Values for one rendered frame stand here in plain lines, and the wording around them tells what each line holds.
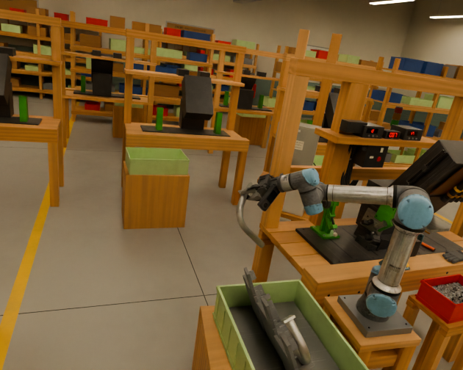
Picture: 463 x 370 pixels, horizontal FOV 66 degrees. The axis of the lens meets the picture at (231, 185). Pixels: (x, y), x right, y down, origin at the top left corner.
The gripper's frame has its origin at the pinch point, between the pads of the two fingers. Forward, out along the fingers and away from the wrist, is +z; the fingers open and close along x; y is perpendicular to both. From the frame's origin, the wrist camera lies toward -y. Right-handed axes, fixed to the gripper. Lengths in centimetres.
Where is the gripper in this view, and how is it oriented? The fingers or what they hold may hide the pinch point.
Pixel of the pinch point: (244, 196)
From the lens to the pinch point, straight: 166.5
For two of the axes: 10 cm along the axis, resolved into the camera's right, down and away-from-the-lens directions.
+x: -5.4, -6.5, -5.3
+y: 2.5, -7.3, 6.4
